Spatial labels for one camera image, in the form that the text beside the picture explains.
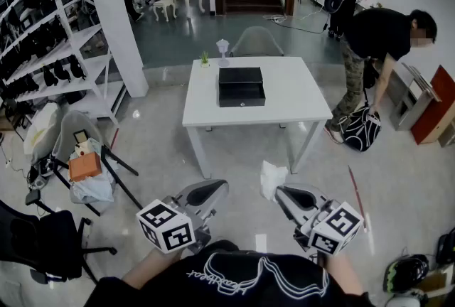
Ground small picture frame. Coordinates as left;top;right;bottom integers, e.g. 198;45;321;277
73;129;90;147

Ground large white sack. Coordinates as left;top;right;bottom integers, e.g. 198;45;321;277
23;102;65;165

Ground white plastic bag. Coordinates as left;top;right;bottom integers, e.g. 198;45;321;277
69;170;116;204

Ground red board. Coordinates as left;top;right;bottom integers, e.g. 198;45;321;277
410;65;455;146

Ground person's right forearm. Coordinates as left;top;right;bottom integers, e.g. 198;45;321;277
317;251;365;299

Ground black office chair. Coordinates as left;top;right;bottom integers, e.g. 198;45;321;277
0;198;118;286

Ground grey wooden cabinet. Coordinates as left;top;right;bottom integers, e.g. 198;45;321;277
388;63;442;132

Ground person's black printed shirt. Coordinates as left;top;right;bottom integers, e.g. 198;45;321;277
83;239;376;307

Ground grey chair with black legs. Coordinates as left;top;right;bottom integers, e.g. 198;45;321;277
52;109;144;217

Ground black white-patterned bag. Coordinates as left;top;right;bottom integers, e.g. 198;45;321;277
337;106;382;153

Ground white table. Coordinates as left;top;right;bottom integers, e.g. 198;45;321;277
182;56;334;179

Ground white pillar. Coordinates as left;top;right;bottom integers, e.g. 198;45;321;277
82;0;150;99

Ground person's left forearm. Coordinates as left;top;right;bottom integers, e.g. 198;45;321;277
120;247;184;291

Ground black cash box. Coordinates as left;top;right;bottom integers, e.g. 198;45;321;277
218;66;267;108

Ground white stool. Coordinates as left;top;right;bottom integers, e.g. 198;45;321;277
152;0;178;23

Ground rows of black devices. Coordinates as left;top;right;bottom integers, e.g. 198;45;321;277
0;0;88;100

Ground grey shell chair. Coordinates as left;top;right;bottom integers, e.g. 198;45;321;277
230;26;285;58

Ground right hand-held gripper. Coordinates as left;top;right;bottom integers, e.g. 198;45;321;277
274;183;365;257

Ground white shelving rack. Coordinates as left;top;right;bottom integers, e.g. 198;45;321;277
0;0;126;129

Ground black green helmet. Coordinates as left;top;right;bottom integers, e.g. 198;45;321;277
382;254;431;294

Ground orange box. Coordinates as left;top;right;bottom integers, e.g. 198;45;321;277
68;151;104;183

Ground small white lantern lamp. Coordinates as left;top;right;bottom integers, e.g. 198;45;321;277
215;38;231;68

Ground red stick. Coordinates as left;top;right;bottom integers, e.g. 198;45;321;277
347;165;368;230

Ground power strip with cable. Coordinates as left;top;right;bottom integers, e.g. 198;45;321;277
262;2;333;35

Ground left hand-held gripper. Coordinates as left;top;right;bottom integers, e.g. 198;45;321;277
136;179;230;255

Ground black power adapter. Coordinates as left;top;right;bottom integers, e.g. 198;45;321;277
24;188;42;207

